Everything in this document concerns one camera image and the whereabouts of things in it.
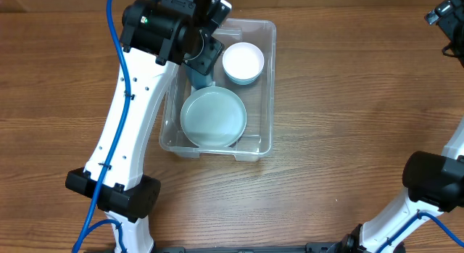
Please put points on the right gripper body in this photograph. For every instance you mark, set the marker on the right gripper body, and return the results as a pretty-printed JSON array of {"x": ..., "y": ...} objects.
[{"x": 453, "y": 25}]

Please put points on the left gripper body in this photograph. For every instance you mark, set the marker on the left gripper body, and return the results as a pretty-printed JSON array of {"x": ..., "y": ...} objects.
[{"x": 205, "y": 51}]

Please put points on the pink bowl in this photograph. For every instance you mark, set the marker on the pink bowl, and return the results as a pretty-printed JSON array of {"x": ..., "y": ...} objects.
[{"x": 243, "y": 60}]

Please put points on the dark blue cup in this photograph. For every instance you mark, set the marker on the dark blue cup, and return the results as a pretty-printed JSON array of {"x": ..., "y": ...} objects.
[{"x": 198, "y": 80}]

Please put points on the grey plate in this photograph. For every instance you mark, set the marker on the grey plate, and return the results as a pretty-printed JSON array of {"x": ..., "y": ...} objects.
[{"x": 213, "y": 116}]

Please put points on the light blue bowl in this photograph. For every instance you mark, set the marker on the light blue bowl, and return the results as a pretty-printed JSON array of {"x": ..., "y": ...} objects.
[{"x": 243, "y": 82}]

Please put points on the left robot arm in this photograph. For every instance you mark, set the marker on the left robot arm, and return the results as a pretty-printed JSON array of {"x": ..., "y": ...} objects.
[{"x": 158, "y": 37}]

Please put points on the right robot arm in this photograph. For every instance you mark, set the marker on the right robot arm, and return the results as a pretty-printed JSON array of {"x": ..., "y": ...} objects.
[{"x": 432, "y": 185}]

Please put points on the clear plastic storage bin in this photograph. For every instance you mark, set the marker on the clear plastic storage bin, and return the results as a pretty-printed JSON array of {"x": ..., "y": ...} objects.
[{"x": 258, "y": 97}]

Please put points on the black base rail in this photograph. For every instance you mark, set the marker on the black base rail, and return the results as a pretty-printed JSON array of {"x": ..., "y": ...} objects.
[{"x": 318, "y": 247}]

